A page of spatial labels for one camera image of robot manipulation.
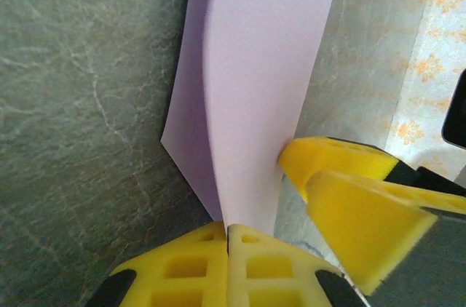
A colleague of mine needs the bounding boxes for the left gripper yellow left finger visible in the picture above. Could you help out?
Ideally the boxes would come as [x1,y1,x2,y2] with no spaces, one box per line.
[87,221,229,307]

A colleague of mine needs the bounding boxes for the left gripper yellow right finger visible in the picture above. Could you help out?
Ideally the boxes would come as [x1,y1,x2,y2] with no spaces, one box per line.
[227,223,368,307]

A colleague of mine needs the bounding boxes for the lilac paper sheet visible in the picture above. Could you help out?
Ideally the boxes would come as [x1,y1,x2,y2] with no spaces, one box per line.
[159,0,345,235]

